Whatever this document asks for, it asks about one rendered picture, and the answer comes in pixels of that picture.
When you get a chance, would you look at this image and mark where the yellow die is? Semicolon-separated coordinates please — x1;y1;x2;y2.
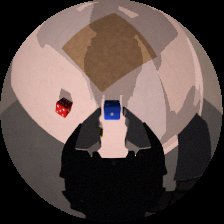
98;127;103;138

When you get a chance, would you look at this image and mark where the blue die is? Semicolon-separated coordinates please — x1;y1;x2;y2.
103;100;121;120

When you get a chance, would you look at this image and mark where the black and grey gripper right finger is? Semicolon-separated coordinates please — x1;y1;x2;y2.
122;107;168;175

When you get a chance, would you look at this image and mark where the red die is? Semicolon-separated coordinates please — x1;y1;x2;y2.
56;97;73;118

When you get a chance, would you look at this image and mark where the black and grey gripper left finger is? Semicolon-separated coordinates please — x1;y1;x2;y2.
59;107;102;179

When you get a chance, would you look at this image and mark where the brown square mat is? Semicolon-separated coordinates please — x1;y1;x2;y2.
61;13;157;92

